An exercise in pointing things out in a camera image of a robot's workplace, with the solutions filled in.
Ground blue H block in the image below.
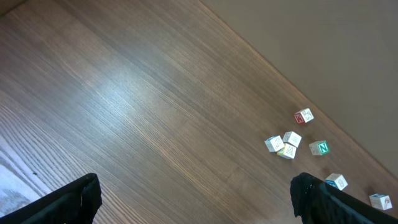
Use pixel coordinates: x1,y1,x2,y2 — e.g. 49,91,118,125
325,174,348,190

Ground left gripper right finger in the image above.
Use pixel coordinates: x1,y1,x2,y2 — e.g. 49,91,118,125
290,172,397,224

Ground wooden picture block top right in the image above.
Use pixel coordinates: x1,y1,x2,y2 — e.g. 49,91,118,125
369,194,392,210

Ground red-edged block left cluster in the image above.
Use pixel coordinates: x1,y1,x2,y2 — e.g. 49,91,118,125
282,131,302,147

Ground green N block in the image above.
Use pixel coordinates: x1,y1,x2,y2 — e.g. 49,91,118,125
309,141,330,156

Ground wooden block beside left pair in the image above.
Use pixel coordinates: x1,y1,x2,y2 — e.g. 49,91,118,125
277,143,297,159

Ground red-sided block top left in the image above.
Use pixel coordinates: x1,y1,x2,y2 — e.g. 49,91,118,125
294,108,314,125

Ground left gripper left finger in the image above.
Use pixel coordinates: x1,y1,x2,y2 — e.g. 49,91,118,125
1,173,102,224

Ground plain wooden block far left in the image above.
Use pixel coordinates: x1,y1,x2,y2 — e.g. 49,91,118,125
264,136,284,152

